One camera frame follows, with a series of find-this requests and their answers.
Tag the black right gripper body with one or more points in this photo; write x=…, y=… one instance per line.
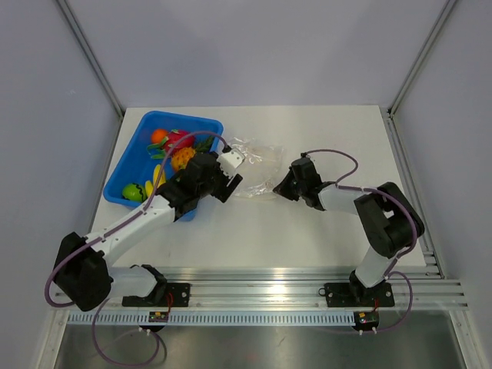
x=290, y=187

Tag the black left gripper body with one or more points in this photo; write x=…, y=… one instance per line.
x=218, y=186

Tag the clear dotted zip top bag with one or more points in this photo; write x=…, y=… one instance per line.
x=260, y=170

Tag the yellow toy banana bunch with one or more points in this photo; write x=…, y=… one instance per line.
x=158, y=179

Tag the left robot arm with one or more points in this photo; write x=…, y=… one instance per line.
x=85, y=266

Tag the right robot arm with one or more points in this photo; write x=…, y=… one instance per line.
x=390, y=223

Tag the orange toy pineapple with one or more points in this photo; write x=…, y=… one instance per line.
x=181, y=158

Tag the pink toy dragon fruit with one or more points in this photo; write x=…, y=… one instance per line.
x=175, y=138

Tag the toy orange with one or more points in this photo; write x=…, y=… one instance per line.
x=158, y=135

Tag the blue plastic bin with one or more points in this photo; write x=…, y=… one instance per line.
x=136, y=165

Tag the green toy watermelon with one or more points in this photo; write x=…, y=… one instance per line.
x=134, y=192

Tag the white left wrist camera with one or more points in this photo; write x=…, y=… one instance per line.
x=231, y=160

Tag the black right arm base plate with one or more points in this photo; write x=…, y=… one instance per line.
x=347, y=295

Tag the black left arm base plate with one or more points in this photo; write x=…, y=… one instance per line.
x=176, y=295

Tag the white slotted cable duct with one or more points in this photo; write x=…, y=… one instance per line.
x=217, y=318

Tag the aluminium mounting rail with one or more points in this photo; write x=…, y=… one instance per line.
x=274, y=280

